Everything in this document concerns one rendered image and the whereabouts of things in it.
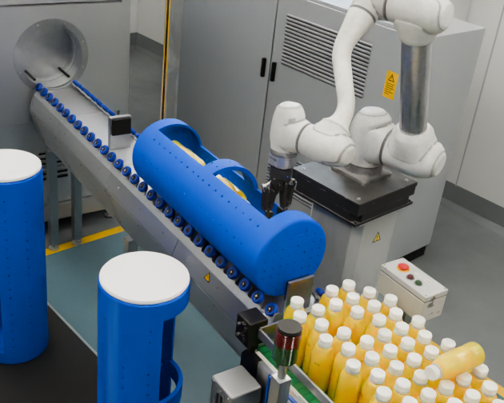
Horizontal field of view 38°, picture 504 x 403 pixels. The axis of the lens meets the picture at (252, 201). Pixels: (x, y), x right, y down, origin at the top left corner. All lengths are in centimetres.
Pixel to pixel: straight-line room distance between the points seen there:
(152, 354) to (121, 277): 25
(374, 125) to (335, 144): 64
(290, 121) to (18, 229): 122
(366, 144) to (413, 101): 30
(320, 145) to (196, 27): 297
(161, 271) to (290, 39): 237
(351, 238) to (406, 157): 41
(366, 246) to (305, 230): 70
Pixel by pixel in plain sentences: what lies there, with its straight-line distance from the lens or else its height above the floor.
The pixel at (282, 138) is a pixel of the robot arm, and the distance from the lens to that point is 226.
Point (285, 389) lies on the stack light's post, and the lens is 187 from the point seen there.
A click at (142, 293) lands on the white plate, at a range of 220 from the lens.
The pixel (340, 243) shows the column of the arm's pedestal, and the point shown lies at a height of 84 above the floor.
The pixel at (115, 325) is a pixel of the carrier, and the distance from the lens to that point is 225.
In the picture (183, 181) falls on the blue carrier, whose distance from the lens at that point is 257.
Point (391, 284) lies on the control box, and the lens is 235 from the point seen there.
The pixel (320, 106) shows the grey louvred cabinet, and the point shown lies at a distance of 427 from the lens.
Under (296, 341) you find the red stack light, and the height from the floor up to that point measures 123.
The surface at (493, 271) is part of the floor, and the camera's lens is 473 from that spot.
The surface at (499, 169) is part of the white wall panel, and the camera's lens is 515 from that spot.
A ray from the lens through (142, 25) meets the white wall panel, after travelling 790.
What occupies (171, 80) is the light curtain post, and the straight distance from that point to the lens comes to 350.
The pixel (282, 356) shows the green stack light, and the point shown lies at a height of 119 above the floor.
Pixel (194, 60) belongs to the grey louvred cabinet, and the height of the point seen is 78.
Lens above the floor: 233
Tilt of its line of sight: 28 degrees down
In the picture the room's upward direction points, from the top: 7 degrees clockwise
